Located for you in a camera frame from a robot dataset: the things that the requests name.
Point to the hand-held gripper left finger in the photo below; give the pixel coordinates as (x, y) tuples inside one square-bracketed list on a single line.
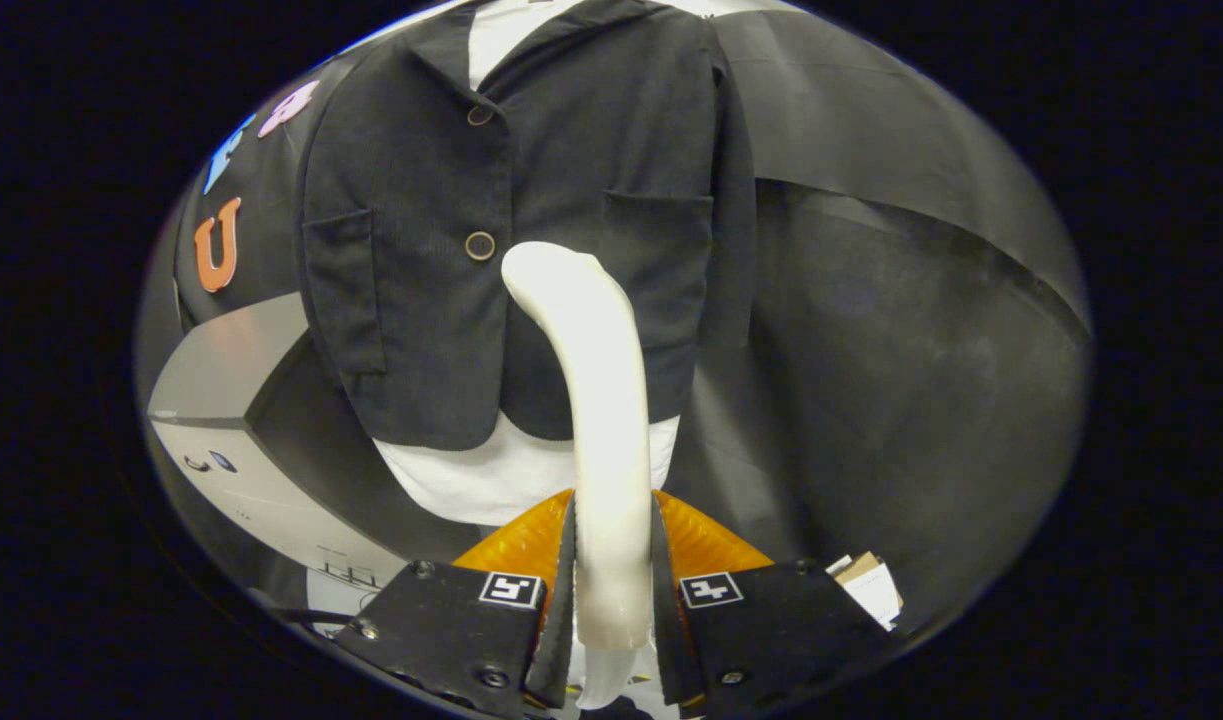
[(563, 640)]

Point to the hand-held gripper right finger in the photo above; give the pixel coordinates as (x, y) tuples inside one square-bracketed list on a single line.
[(671, 650)]

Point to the black blazer jacket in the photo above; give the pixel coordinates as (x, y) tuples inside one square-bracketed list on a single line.
[(591, 130)]

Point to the white mannequin torso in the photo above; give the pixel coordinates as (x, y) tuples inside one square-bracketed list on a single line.
[(471, 480)]

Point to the cardboard and paper stack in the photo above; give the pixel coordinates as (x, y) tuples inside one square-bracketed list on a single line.
[(871, 590)]

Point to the black backdrop cloth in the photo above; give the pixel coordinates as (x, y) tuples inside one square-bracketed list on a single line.
[(921, 350)]

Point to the grey cabinet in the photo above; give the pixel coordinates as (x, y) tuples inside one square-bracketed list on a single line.
[(231, 360)]

